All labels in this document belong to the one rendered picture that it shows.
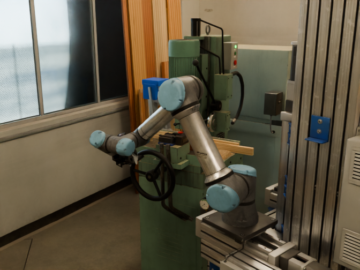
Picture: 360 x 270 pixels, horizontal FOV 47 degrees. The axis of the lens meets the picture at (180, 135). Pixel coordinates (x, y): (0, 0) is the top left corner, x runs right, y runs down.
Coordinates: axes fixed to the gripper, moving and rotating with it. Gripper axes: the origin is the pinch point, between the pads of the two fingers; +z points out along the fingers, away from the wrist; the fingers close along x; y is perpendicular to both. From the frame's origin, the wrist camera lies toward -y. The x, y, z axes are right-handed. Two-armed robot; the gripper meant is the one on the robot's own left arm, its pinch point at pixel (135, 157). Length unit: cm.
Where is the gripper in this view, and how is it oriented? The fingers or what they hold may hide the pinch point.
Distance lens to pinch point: 211.8
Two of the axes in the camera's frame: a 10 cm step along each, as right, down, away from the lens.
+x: 9.0, -3.1, -3.1
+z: 4.1, 3.5, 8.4
